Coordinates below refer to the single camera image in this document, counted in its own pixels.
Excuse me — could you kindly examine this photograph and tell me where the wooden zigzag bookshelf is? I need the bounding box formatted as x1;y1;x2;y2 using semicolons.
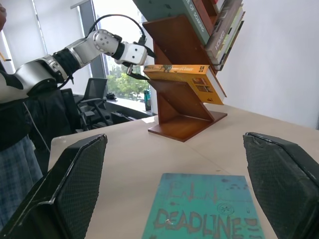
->
142;0;228;143

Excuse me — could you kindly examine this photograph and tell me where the brown Homes book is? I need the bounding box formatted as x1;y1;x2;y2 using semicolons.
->
204;0;244;58

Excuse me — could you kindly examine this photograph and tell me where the black mesh office chair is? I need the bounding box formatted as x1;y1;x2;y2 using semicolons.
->
76;77;112;127

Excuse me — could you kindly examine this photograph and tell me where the teal Deadline book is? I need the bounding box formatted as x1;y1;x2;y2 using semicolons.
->
141;173;266;239

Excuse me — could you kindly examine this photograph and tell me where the person in plaid skirt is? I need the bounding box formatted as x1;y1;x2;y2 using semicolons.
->
0;6;52;231

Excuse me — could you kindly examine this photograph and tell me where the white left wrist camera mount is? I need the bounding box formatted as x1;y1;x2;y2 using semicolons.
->
114;41;148;67

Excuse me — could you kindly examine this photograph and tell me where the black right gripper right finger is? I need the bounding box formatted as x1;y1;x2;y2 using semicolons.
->
243;131;319;239

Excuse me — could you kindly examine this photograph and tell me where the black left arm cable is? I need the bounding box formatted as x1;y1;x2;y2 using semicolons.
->
87;14;157;60

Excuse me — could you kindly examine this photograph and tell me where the orange paperback book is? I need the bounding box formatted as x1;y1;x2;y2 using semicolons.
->
143;64;227;106

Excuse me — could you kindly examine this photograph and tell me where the red-brown hardcover book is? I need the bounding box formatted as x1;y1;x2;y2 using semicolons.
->
192;0;220;27

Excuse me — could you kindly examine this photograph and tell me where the thin dark-edged white-paged book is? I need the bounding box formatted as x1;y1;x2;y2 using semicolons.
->
213;5;246;72

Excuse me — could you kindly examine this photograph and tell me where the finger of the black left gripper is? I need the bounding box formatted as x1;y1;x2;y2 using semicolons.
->
130;72;151;81

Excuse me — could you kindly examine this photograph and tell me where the green water bottle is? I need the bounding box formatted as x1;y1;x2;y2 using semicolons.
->
143;89;152;112

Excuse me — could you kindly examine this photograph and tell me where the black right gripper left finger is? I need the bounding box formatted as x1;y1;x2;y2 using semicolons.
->
0;133;108;239

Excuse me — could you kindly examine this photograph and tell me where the grey-green Soaking book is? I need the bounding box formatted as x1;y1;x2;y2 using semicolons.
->
132;0;218;47

